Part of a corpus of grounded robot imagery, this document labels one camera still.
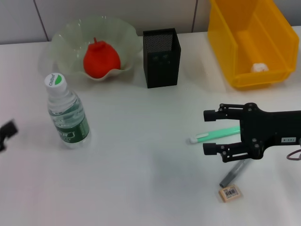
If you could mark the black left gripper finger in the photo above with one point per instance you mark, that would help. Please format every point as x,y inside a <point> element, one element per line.
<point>2,144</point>
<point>9,129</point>

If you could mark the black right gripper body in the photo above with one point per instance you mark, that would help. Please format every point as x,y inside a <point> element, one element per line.
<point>270,127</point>

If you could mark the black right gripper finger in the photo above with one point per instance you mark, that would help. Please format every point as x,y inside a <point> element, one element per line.
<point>235,151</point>
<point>225,113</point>

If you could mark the green pen with white clip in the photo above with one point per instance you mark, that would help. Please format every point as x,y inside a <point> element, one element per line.
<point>218,134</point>

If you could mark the white paper ball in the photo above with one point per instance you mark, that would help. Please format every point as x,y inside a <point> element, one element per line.
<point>259,67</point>

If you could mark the clear green-label water bottle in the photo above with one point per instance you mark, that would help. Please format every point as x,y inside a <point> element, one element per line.
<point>68,117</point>

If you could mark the orange fruit with stem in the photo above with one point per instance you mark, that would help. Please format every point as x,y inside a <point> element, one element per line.
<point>102,58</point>

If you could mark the grey marker pen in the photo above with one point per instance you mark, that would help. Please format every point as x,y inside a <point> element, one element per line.
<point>231,175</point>

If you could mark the beige eraser with barcode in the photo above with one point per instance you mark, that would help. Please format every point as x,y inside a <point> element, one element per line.
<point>230,193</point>

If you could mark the black mesh pen holder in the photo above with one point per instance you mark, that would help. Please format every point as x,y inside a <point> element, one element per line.
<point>161,68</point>

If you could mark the translucent green wavy fruit plate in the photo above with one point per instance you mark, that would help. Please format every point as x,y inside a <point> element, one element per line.
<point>68,47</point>

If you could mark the yellow plastic storage bin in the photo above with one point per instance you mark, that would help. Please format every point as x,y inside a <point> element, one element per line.
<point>254,47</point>

